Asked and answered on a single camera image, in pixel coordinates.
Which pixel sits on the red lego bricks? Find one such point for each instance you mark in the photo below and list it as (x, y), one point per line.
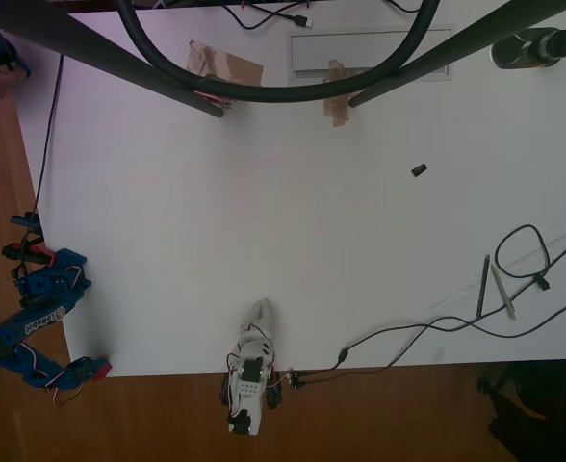
(104, 369)

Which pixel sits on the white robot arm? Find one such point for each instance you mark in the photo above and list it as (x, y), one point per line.
(249, 409)

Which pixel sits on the black office chair base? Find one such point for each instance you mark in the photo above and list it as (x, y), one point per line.
(528, 414)

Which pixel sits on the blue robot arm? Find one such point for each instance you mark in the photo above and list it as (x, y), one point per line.
(28, 327)

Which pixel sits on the red and black clamp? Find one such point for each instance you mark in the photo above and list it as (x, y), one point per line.
(28, 252)

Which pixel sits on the grey pen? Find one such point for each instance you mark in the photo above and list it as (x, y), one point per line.
(503, 293)

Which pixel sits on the narrow brown tape strip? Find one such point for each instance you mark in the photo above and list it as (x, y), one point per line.
(338, 113)

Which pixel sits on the black tripod leg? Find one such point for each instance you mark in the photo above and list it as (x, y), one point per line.
(95, 43)
(456, 48)

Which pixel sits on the blue table clamp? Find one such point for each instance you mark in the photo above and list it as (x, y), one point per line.
(25, 220)

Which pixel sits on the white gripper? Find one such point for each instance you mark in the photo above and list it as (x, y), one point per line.
(258, 325)

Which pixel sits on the small black cap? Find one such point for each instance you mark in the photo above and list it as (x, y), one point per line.
(419, 170)

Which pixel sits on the black table clamp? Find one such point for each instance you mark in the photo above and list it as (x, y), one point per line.
(273, 392)

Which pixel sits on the black pen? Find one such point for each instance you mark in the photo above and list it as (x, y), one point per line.
(482, 289)

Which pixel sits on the brown cardboard piece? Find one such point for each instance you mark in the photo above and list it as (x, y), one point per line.
(235, 65)

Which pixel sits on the black cylindrical device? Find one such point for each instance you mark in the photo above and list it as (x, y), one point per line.
(528, 48)

